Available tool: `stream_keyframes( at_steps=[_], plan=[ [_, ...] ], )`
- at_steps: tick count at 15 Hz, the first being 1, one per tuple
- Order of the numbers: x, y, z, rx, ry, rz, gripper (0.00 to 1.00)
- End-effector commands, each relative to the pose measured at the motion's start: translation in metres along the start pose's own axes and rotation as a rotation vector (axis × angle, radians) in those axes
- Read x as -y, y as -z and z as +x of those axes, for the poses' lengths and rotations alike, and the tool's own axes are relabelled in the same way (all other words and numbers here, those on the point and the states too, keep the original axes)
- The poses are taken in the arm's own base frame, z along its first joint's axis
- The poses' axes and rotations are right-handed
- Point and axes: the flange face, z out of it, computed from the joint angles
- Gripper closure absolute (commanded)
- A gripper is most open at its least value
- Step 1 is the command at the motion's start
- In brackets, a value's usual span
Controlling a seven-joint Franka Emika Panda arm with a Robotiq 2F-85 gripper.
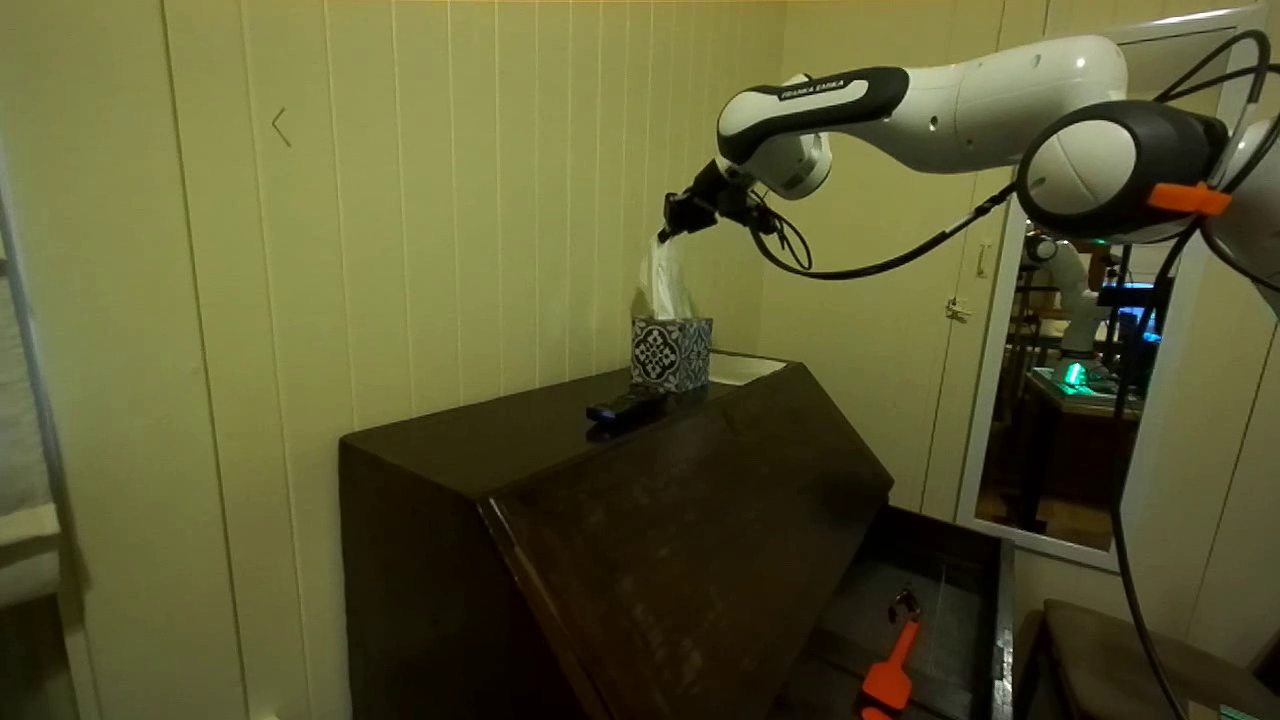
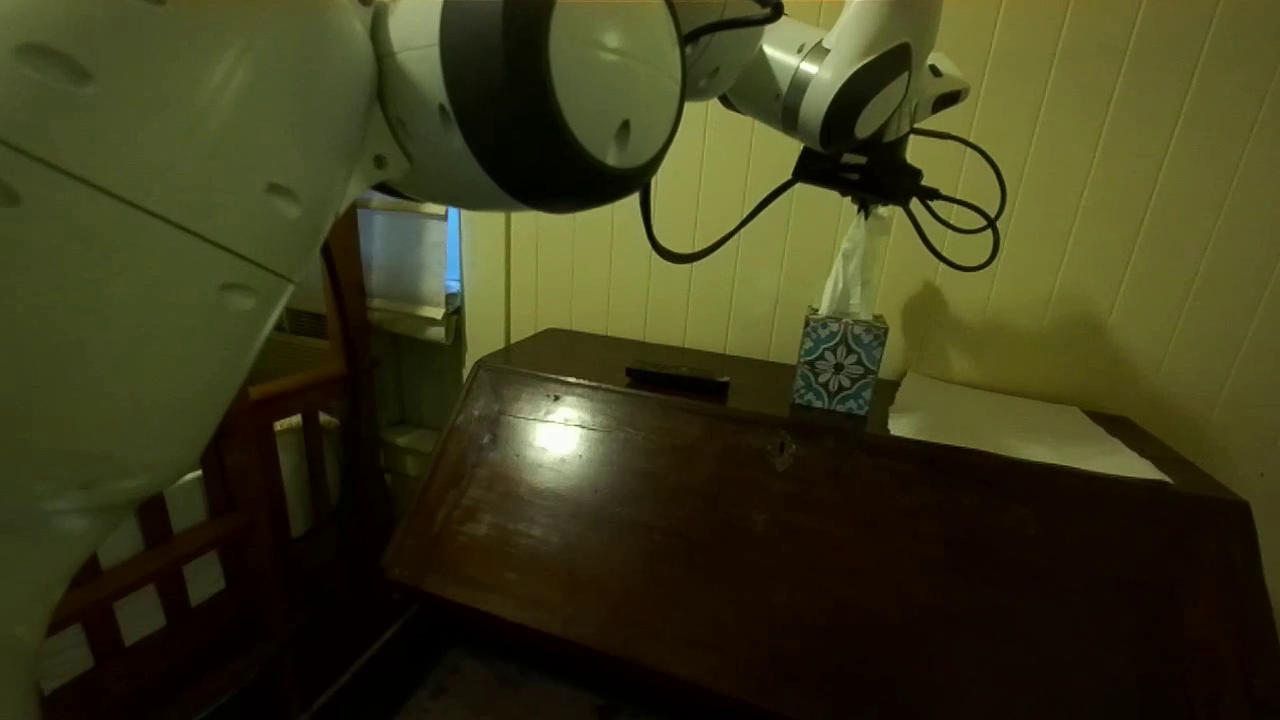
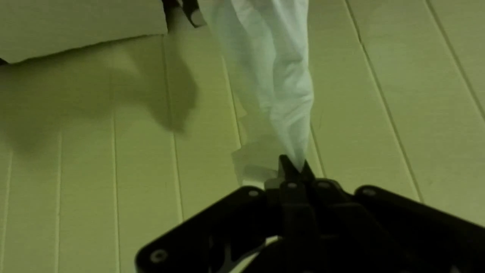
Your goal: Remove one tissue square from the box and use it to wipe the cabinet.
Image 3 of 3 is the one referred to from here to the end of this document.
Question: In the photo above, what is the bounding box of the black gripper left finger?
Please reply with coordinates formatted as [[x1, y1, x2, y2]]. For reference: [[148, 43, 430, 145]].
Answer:
[[134, 154, 321, 273]]

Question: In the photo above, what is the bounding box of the white tissue square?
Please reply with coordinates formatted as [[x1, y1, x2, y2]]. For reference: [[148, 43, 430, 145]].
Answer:
[[200, 0, 318, 190]]

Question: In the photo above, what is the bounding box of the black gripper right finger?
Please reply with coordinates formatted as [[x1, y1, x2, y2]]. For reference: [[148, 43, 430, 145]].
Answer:
[[298, 162, 485, 273]]

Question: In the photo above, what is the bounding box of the white paper sheet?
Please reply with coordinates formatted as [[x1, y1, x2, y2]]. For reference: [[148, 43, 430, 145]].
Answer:
[[0, 0, 169, 66]]

